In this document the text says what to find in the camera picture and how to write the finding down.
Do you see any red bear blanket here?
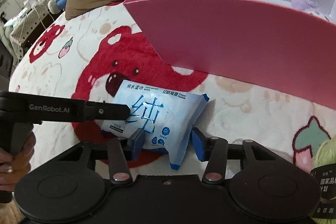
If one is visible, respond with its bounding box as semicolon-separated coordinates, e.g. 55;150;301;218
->
9;4;335;176

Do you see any cluttered side table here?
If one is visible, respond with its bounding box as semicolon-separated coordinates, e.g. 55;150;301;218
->
1;0;51;60

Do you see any pink cardboard storage box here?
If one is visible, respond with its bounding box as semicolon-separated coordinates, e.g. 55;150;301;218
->
124;0;335;108

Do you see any purple plush toy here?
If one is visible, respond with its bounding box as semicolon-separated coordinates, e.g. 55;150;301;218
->
291;0;318;12

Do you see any green yarn ball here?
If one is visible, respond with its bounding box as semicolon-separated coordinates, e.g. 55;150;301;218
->
310;136;335;223

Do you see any blue wet wipes pack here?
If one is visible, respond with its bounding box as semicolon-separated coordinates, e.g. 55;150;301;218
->
101;80;210;170

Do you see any person's left hand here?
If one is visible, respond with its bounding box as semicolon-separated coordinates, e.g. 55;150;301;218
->
1;132;36;192

